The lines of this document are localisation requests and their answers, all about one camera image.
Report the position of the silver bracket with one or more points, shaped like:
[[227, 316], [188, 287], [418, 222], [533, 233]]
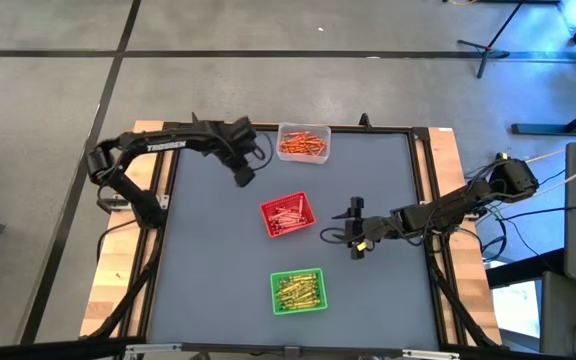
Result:
[[153, 348], [430, 355]]

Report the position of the clear plastic bin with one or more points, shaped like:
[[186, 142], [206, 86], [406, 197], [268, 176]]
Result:
[[303, 158]]

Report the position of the black stand base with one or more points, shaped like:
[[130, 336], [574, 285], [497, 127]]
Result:
[[543, 129]]

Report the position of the black tripod stand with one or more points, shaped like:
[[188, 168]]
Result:
[[488, 49]]

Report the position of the black desk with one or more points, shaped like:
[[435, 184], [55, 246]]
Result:
[[523, 270]]

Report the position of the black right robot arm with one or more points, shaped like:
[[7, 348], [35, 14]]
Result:
[[443, 210]]

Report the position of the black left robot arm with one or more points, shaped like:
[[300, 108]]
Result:
[[168, 140]]

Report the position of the green plastic basket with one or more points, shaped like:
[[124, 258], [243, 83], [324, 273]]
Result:
[[274, 295]]

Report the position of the yellow power plug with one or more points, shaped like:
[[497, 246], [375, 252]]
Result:
[[503, 156]]

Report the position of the scattered yellow crayons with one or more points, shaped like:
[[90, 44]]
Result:
[[383, 130]]

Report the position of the orange crayon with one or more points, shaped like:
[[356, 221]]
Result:
[[291, 144], [322, 146], [307, 149], [300, 135], [316, 139]]

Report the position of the black crossbeam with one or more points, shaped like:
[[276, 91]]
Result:
[[43, 349]]

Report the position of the grey box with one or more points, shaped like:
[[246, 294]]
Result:
[[563, 315]]

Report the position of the red plastic basket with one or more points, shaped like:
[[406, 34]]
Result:
[[308, 220]]

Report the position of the white monitor screen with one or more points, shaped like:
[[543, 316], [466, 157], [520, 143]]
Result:
[[515, 310]]

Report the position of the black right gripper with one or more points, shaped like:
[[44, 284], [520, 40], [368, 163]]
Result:
[[368, 227]]

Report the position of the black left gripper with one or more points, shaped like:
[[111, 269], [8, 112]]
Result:
[[238, 142]]

